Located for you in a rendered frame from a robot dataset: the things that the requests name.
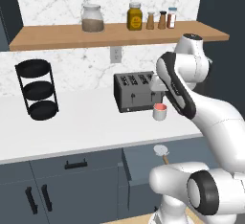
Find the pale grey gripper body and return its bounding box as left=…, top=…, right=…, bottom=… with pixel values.
left=149, top=74, right=168, bottom=93

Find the open dark blue drawer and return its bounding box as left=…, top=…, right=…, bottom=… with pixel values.
left=117, top=136, right=222, bottom=221

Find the dark blue drawer front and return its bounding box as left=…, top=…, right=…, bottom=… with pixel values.
left=0, top=160, right=34, bottom=186
left=29, top=148, right=124, bottom=181

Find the black and silver toaster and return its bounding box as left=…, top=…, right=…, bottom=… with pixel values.
left=113, top=71, right=165, bottom=114

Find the white cup with pink inside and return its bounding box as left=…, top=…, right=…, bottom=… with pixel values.
left=151, top=102, right=168, bottom=123

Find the brown shaker with pale cap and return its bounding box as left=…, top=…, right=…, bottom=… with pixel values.
left=145, top=11, right=156, bottom=31

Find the brown shaker with black cap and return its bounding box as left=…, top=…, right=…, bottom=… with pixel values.
left=157, top=10, right=167, bottom=31

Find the red spice jar white lid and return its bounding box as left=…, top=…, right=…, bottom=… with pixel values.
left=167, top=7, right=178, bottom=30

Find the yellow jar with grey lid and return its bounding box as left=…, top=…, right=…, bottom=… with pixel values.
left=126, top=2, right=144, bottom=32

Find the glass jar with brown contents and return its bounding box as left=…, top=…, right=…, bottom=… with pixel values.
left=80, top=4, right=105, bottom=34

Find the dark blue tall cabinet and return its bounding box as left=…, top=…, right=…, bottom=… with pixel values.
left=0, top=0, right=25, bottom=52
left=196, top=0, right=245, bottom=118

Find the black three-tier stand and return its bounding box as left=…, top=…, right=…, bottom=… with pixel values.
left=14, top=58, right=60, bottom=122

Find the dark blue cupboard door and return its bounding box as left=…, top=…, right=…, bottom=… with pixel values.
left=33, top=166, right=122, bottom=224
left=0, top=179, right=42, bottom=224

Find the white wall outlet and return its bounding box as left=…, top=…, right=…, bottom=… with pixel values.
left=110, top=46, right=123, bottom=64

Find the pizza cutter with wooden handle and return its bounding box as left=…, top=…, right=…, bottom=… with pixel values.
left=153, top=145, right=171, bottom=166

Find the wooden wall shelf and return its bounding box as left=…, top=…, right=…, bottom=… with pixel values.
left=9, top=20, right=231, bottom=53

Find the black drawer handle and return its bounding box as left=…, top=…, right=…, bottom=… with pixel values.
left=64, top=158, right=88, bottom=170

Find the black cupboard door handle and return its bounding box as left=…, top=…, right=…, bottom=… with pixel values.
left=25, top=186, right=39, bottom=215
left=40, top=184, right=54, bottom=213

